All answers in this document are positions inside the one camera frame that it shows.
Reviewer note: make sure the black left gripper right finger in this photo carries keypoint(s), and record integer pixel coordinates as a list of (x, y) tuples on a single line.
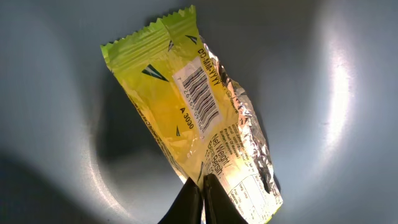
[(219, 209)]

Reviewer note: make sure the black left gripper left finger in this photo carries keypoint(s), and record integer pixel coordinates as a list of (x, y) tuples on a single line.
[(187, 207)]

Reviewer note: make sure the yellow green snack wrapper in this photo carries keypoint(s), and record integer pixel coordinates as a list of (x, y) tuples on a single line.
[(202, 120)]

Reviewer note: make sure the dark blue plate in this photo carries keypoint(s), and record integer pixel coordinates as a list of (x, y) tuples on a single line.
[(321, 75)]

